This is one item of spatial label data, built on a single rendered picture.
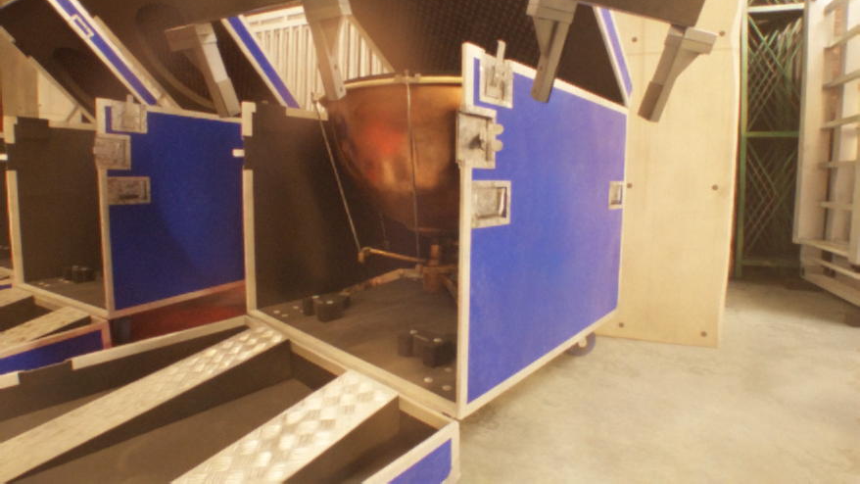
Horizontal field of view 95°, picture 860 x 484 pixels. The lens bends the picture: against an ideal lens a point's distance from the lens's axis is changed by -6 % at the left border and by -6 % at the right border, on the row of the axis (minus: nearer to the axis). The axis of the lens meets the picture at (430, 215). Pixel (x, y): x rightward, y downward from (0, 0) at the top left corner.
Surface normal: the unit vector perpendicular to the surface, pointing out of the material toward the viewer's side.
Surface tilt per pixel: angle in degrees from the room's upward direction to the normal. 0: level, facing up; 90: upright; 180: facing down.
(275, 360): 90
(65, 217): 90
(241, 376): 90
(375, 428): 90
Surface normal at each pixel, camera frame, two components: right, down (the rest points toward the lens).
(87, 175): 0.90, 0.05
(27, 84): -0.36, 0.07
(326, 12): -0.13, 0.48
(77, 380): 0.74, 0.07
